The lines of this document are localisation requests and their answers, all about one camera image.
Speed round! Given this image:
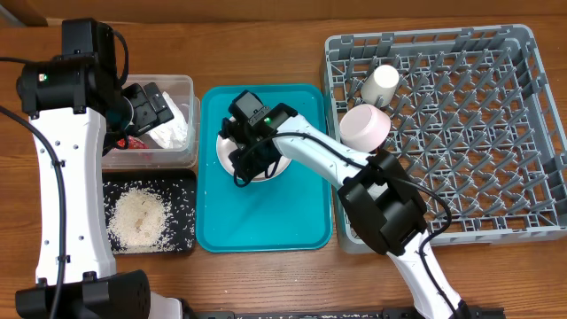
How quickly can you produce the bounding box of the white paper napkin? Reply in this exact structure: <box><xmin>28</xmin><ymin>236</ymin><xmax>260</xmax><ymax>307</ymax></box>
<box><xmin>149</xmin><ymin>91</ymin><xmax>189</xmax><ymax>149</ymax></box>

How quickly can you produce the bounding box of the red foil wrapper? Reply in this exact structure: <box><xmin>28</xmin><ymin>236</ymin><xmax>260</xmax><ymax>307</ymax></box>
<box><xmin>115</xmin><ymin>136</ymin><xmax>149</xmax><ymax>150</ymax></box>

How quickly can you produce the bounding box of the white rice pile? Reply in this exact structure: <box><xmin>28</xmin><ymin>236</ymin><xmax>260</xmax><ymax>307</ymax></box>
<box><xmin>104</xmin><ymin>179</ymin><xmax>198</xmax><ymax>253</ymax></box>

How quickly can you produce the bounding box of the small pink saucer plate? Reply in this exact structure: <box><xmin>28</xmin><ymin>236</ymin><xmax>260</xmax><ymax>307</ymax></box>
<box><xmin>339</xmin><ymin>104</ymin><xmax>392</xmax><ymax>152</ymax></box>

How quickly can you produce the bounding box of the white ceramic cup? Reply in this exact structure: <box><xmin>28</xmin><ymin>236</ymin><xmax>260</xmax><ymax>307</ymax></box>
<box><xmin>361</xmin><ymin>65</ymin><xmax>400</xmax><ymax>107</ymax></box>

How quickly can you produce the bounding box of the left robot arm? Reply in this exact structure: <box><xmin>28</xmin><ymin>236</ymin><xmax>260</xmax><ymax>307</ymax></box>
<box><xmin>15</xmin><ymin>18</ymin><xmax>193</xmax><ymax>318</ymax></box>

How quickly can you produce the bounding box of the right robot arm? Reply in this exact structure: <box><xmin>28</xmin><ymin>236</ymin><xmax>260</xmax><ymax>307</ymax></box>
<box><xmin>219</xmin><ymin>90</ymin><xmax>470</xmax><ymax>318</ymax></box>

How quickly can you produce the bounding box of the clear plastic waste bin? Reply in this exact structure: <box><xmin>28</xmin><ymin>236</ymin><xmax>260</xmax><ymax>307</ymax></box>
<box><xmin>102</xmin><ymin>74</ymin><xmax>200</xmax><ymax>170</ymax></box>

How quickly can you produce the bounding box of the teal plastic serving tray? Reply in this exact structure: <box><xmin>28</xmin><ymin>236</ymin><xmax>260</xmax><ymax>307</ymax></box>
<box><xmin>196</xmin><ymin>86</ymin><xmax>333</xmax><ymax>253</ymax></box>

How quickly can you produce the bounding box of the black plastic tray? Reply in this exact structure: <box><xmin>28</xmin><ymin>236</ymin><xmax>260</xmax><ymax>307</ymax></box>
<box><xmin>101</xmin><ymin>167</ymin><xmax>199</xmax><ymax>256</ymax></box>

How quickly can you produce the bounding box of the grey plastic dish rack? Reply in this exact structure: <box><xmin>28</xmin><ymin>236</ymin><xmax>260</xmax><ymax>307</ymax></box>
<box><xmin>322</xmin><ymin>24</ymin><xmax>566</xmax><ymax>245</ymax></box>

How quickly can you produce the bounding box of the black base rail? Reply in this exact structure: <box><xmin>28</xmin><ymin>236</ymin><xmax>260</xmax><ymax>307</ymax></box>
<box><xmin>194</xmin><ymin>307</ymin><xmax>506</xmax><ymax>319</ymax></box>

